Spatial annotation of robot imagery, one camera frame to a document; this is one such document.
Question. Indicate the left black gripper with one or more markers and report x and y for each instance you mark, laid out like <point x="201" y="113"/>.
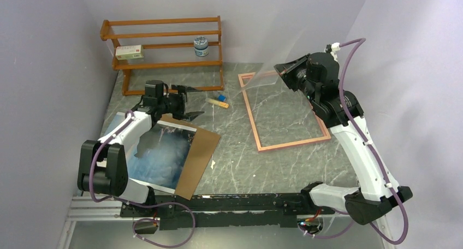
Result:
<point x="180" y="98"/>

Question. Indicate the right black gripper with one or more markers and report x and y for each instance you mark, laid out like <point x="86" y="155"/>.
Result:
<point x="284" y="68"/>

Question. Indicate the clear acrylic sheet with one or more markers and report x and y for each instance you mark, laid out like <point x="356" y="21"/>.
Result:
<point x="293" y="34"/>

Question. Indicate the mountain landscape photo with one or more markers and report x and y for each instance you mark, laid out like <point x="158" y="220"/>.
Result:
<point x="156" y="153"/>

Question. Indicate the pink picture frame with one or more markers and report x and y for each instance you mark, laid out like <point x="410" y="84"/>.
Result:
<point x="325" y="133"/>

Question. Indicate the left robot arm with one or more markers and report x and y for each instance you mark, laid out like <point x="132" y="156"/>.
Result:
<point x="103" y="167"/>

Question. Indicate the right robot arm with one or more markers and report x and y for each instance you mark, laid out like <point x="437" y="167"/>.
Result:
<point x="316" y="76"/>

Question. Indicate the brown backing board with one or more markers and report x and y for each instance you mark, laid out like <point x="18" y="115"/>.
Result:
<point x="200" y="153"/>

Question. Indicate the small blue white jar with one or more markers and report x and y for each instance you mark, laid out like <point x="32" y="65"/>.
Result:
<point x="201" y="45"/>

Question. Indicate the white green cardboard box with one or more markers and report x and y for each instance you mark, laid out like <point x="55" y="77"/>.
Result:
<point x="129" y="52"/>

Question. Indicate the wooden shelf rack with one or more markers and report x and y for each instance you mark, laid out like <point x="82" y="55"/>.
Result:
<point x="167" y="43"/>

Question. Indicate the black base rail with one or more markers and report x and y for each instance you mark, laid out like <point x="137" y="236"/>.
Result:
<point x="285" y="210"/>

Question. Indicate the aluminium extrusion frame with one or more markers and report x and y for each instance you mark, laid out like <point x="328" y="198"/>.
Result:
<point x="84" y="209"/>

